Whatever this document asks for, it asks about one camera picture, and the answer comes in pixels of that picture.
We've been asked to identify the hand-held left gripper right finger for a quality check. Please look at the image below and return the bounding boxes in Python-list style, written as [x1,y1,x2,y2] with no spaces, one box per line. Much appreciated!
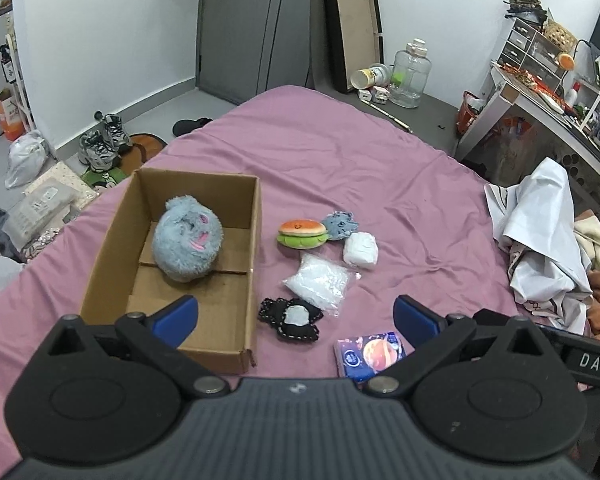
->
[363,294,564,395]

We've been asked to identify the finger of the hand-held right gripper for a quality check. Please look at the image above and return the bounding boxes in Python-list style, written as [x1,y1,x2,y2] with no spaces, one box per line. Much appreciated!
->
[472,308,516,326]

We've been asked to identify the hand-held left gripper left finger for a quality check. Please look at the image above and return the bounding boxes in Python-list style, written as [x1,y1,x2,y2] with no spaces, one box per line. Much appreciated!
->
[44,294,232,398]

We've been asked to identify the brown cardboard box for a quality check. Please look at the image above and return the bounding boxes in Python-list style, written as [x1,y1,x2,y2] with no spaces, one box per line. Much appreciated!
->
[79,167,261,376]

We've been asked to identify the blue printed tissue pack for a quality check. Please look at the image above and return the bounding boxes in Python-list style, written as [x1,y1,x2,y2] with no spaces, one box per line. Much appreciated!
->
[334,331,409,380]

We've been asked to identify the clear bag of white stuffing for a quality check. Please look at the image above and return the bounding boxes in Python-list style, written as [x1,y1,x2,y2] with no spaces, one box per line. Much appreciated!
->
[282,252,362,317]

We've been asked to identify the small blue-grey felt toy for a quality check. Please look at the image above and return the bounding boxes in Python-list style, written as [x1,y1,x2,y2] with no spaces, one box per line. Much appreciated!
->
[321,210,357,241]

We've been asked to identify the burger plush toy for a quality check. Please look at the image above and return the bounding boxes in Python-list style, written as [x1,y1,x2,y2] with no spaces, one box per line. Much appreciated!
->
[277,218,329,251]

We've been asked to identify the white soft pack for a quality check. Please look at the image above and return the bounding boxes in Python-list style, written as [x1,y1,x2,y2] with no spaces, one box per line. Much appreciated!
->
[343,231,380,269]

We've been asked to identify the fluffy blue plush ball toy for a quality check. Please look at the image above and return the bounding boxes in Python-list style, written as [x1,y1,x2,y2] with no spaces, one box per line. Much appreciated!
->
[151,196,225,284]

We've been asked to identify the black felt toy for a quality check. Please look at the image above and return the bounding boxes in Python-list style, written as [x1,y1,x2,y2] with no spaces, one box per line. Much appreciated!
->
[257,296,325,345]

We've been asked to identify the white crumpled cloth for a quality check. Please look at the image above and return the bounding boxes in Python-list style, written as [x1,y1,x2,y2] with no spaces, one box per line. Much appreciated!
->
[484,156,595,335]

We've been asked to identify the beige cloth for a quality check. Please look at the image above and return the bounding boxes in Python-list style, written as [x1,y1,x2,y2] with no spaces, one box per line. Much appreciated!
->
[574,211,600,274]

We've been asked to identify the green cartoon floor rug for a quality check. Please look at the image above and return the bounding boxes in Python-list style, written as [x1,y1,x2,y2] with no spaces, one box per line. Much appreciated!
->
[80,133,169,191]

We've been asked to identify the grey wrapped package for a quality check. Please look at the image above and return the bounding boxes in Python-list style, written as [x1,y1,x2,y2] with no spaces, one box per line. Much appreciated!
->
[2,180,77,251]

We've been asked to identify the beige patterned package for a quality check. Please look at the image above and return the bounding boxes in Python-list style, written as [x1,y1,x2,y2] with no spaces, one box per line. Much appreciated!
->
[24,161,99,211]

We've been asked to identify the orange plastic bag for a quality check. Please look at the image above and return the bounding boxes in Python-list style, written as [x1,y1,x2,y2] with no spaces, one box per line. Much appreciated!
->
[490,115,537,162]

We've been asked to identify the grey sneaker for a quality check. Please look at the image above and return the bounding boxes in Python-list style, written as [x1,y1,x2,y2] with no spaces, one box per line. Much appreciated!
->
[102,114,134,154]
[78,130,114,170]

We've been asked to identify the grey furry cloth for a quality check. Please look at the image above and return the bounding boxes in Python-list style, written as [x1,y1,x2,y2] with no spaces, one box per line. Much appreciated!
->
[0,209,27,264]

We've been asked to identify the black slippers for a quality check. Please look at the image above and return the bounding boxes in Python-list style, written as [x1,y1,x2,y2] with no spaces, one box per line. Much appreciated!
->
[172,117,215,137]

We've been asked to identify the white desk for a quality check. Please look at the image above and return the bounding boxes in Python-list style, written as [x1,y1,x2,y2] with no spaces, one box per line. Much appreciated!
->
[455,62,600,212]

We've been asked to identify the red basket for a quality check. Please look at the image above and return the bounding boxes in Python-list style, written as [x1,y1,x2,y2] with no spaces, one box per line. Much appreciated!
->
[455,91,487,136]

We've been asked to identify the thin wooden stick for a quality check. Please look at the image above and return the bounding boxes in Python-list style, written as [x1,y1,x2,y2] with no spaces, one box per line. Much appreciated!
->
[358,99,414,134]

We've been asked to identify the white plastic bag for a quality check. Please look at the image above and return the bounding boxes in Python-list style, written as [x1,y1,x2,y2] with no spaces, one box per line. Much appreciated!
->
[5,130,51,190]

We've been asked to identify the white power adapter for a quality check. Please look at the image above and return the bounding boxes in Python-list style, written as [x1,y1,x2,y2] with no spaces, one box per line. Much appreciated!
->
[357,87,391,106]

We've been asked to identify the clear plastic water jug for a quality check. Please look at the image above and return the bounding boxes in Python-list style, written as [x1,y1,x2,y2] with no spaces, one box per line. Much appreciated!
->
[387,37,433,110]

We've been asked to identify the white paper cup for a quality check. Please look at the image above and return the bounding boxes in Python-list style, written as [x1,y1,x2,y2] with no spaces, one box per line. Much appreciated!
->
[350,63,394,92]

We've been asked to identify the orange carton box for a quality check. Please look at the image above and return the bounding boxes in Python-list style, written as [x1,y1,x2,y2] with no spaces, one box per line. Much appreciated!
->
[0,87,24,142]

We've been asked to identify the grey desk drawer organiser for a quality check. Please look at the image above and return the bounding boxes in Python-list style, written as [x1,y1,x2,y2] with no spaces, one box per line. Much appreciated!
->
[500,17,567,87]

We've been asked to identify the white shelf rack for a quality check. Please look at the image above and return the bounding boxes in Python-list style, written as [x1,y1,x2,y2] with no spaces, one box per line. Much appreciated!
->
[2,14,37,132]

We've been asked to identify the woven basket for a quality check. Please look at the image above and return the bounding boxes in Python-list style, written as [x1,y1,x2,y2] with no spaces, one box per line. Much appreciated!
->
[544,20,579,51]

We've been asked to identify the grey door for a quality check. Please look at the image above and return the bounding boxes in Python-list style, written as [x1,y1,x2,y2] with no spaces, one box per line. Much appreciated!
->
[196,0,322,106]

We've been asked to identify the black framed board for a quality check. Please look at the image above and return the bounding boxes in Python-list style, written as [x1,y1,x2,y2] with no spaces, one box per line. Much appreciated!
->
[320,0,385,94]

